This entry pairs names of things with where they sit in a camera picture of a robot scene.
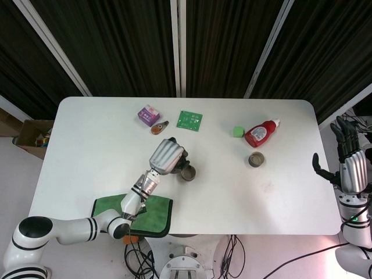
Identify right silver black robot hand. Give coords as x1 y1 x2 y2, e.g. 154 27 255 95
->
312 115 369 195

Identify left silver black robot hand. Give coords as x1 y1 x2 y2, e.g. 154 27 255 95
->
148 136 192 177

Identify black teapot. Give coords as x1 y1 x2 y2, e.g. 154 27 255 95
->
170 149 193 176

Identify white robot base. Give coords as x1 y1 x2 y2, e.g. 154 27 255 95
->
145 234 230 279

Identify brown cup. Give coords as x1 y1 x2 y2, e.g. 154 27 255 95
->
248 151 266 169
177 164 197 183

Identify orange correction tape dispenser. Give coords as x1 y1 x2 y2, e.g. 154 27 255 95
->
150 120 170 135

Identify green circuit board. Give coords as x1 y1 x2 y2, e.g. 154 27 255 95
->
176 110 204 132

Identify purple cardboard box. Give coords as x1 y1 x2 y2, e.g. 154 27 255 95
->
136 105 162 127

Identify green cloth black trim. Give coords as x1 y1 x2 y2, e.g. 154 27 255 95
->
92 195 174 238

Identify red ketchup bottle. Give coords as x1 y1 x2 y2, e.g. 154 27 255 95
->
244 118 281 149

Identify black pleated curtain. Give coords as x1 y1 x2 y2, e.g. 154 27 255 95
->
185 0 284 98
30 0 178 98
251 0 372 124
0 0 85 120

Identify brown cardboard box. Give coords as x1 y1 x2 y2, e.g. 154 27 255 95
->
13 119 55 160

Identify black cable bundle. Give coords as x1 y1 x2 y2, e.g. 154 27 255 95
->
342 113 372 131

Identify long black cable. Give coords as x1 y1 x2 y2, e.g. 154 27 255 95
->
260 241 346 279

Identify black cable tangle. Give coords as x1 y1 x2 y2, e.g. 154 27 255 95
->
124 242 159 279

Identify black hanging cables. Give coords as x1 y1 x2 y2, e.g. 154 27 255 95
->
220 234 246 276

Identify white frame post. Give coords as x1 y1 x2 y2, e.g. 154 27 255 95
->
170 0 187 98
11 0 94 97
243 0 296 99

